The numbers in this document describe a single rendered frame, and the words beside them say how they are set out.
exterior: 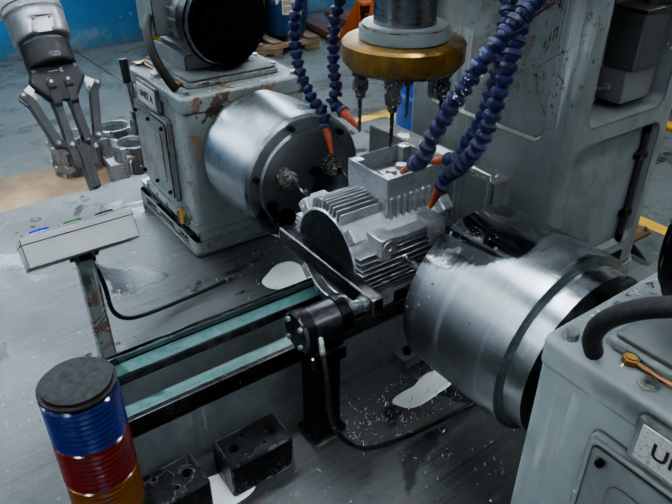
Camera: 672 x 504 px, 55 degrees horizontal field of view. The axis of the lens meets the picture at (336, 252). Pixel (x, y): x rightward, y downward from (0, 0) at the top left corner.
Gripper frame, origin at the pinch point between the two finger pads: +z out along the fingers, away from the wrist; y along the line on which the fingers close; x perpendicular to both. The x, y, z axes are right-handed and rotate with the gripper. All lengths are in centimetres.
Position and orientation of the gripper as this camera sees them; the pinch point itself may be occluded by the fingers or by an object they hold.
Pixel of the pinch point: (88, 167)
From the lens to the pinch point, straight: 111.5
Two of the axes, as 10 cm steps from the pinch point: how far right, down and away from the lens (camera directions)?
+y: 8.1, -3.1, 4.9
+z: 3.1, 9.5, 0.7
